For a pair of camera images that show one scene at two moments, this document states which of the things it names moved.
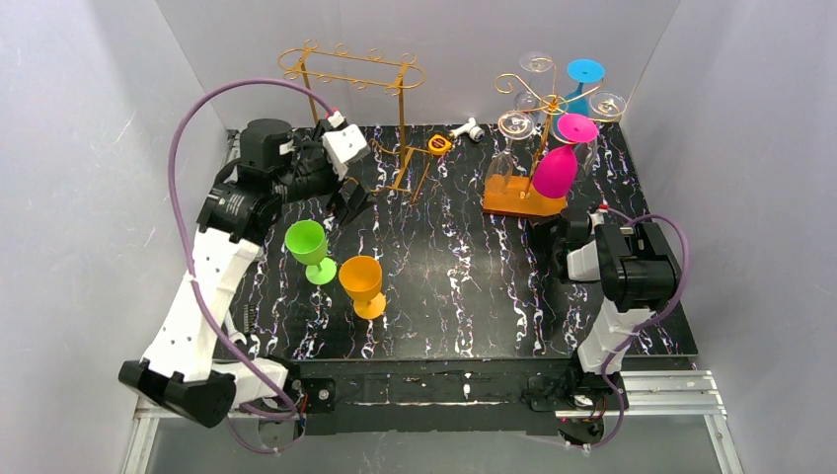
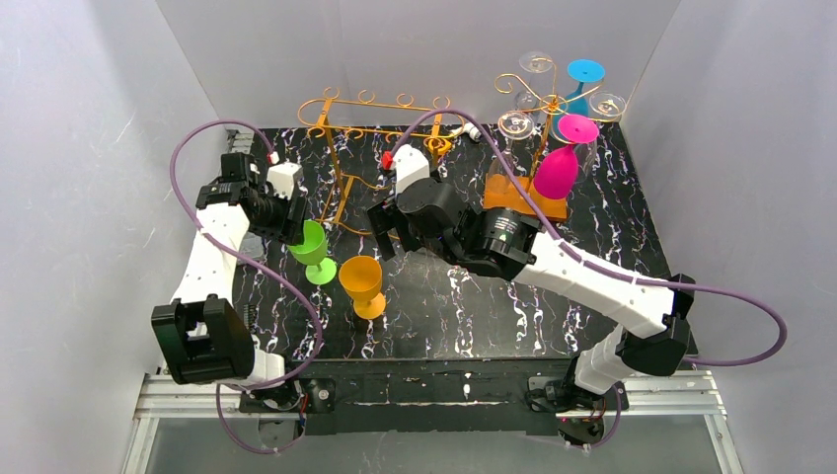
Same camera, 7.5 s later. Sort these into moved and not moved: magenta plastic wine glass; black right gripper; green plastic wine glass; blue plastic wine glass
Moved: black right gripper
Not moved: magenta plastic wine glass; blue plastic wine glass; green plastic wine glass
